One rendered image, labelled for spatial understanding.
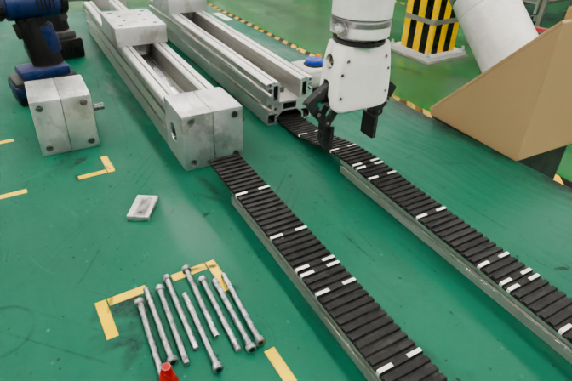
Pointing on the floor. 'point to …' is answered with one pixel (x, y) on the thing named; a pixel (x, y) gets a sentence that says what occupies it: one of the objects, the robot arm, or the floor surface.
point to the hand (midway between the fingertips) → (347, 133)
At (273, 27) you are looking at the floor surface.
